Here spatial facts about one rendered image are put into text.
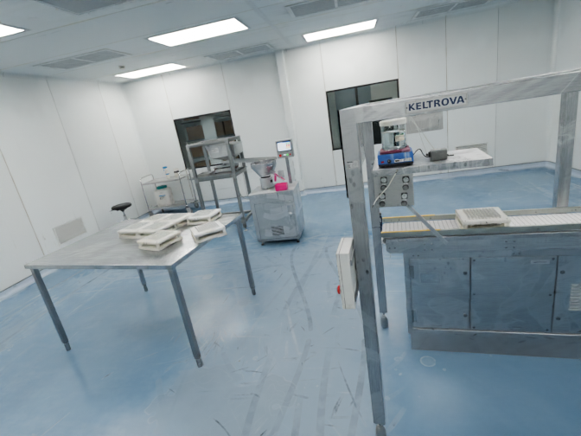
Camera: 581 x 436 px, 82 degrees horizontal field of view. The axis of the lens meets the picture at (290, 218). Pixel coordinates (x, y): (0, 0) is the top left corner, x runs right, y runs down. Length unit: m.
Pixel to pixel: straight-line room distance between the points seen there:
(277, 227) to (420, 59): 4.27
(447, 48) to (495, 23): 0.82
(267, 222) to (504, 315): 3.05
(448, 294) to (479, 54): 5.63
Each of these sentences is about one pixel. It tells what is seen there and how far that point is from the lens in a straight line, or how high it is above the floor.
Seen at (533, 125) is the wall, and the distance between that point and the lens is 7.82.
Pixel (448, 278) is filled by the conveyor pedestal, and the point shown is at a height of 0.57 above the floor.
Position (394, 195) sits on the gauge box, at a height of 1.16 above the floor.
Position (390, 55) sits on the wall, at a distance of 7.12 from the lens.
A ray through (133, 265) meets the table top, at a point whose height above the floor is 0.88.
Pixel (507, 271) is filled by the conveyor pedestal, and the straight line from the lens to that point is 2.40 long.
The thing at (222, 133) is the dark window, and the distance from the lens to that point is 7.54.
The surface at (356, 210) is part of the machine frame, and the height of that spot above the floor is 1.30.
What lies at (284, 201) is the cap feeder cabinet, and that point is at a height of 0.61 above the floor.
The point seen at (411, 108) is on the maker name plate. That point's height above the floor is 1.66.
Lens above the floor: 1.71
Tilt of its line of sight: 17 degrees down
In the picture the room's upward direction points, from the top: 10 degrees counter-clockwise
